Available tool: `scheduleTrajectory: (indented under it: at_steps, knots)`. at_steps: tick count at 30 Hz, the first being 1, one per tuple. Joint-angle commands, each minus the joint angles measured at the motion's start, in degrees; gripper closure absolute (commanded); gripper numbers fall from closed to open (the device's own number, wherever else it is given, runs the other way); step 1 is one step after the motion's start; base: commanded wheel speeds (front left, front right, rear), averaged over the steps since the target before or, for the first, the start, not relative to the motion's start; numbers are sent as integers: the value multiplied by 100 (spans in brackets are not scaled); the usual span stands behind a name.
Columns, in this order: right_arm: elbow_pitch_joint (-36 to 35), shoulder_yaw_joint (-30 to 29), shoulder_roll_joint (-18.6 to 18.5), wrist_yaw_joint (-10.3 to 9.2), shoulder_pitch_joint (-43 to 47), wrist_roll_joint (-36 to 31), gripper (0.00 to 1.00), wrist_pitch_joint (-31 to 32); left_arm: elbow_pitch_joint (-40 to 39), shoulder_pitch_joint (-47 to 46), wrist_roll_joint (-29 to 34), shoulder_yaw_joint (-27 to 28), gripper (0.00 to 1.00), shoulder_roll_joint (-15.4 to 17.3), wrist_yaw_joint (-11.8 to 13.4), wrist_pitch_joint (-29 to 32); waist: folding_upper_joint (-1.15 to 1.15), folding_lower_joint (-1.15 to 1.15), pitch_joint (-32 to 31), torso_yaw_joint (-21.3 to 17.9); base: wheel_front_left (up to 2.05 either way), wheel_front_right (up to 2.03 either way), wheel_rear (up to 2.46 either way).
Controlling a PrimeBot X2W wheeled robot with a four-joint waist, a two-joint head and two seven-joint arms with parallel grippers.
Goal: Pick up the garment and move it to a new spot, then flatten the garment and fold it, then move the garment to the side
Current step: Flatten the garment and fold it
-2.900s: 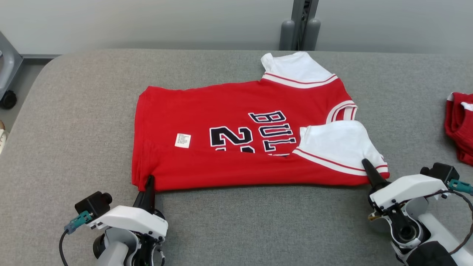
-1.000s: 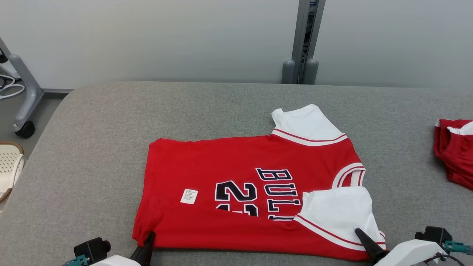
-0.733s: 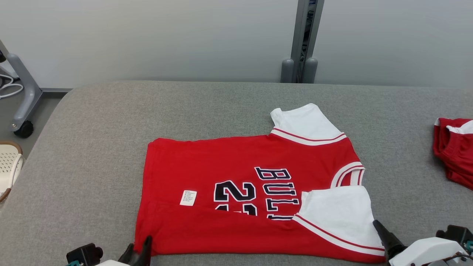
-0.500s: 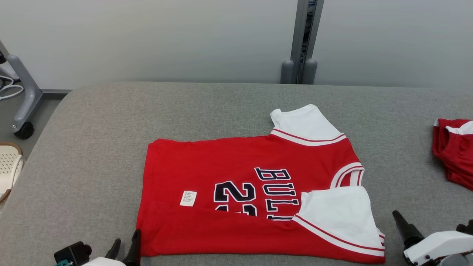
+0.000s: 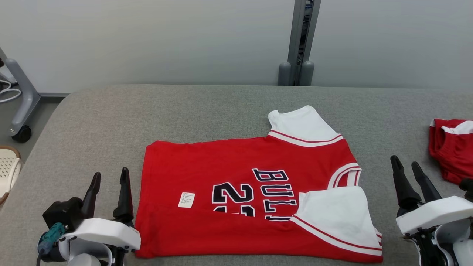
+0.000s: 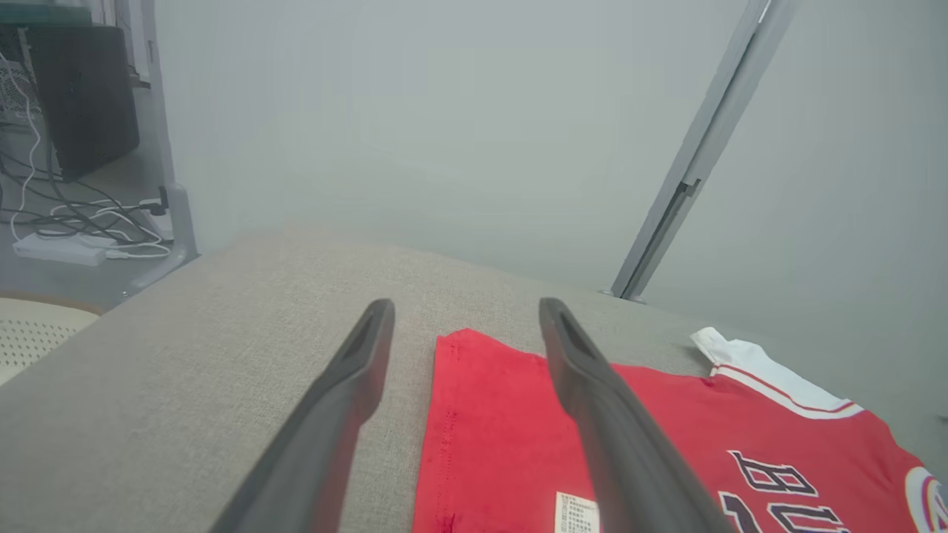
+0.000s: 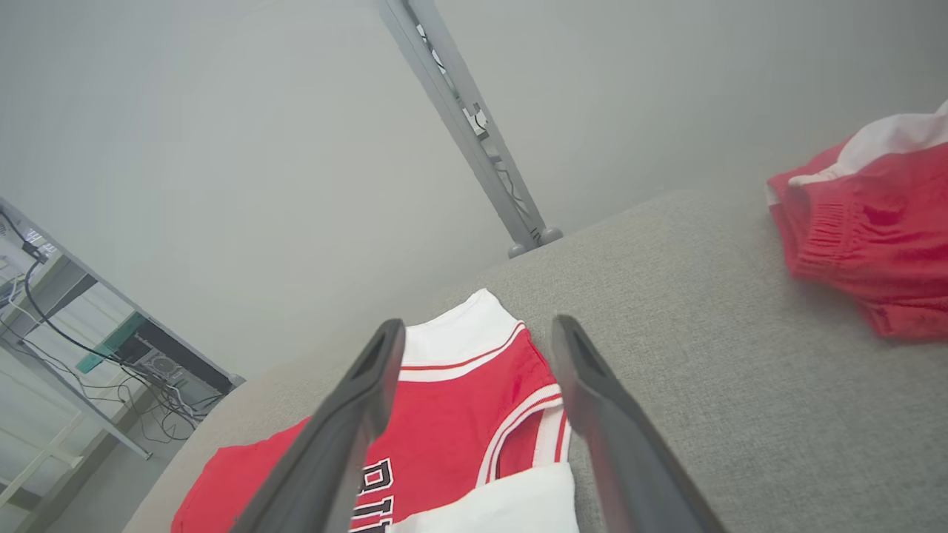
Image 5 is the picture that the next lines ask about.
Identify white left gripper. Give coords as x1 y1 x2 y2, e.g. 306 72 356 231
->
59 167 142 252

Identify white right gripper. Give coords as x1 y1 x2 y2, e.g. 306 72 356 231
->
391 155 473 235

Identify red white shorts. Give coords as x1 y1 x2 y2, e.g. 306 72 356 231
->
429 118 473 185

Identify red white basketball jersey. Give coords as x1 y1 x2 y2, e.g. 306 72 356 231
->
135 105 383 263

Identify beige perforated laundry basket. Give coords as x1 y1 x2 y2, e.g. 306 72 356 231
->
0 145 23 207

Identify black caster wheel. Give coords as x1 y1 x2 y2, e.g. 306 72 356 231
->
11 125 32 143

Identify grey cart leg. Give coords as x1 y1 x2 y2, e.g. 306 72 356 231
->
0 48 41 136

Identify teal cable connector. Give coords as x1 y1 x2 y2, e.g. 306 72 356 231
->
37 223 67 256

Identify white floor cable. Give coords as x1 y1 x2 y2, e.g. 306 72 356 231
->
0 79 23 104

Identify grey round post cap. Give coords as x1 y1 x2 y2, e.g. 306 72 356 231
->
278 62 292 86
299 61 315 86

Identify grey metal partition post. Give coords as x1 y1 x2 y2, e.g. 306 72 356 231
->
287 0 322 86

